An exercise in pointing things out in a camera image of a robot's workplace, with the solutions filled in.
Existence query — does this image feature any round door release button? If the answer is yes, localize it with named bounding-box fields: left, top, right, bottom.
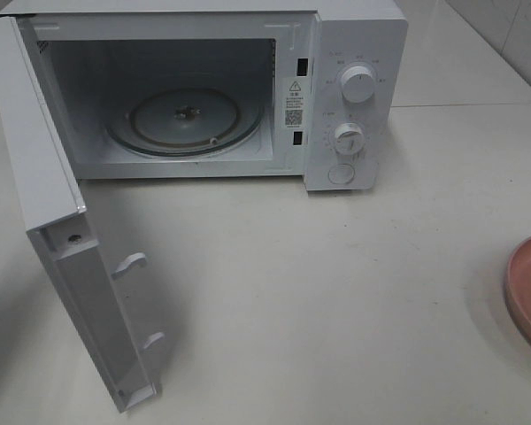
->
left=327, top=164, right=355, bottom=185

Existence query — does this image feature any white timer knob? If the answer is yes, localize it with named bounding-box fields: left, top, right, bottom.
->
left=334, top=123, right=366, bottom=156

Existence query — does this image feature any white microwave door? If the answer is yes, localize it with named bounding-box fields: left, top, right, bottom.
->
left=0, top=17, right=157, bottom=412

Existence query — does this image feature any pink round plate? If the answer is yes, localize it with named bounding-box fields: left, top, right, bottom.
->
left=504, top=236, right=531, bottom=345

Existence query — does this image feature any glass microwave turntable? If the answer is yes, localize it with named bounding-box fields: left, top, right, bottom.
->
left=107, top=88, right=265, bottom=158

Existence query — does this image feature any upper white power knob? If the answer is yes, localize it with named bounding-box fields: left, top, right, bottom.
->
left=340, top=64, right=375, bottom=104

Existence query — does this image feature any white microwave oven body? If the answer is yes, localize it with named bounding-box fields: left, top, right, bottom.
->
left=0, top=1, right=408, bottom=191

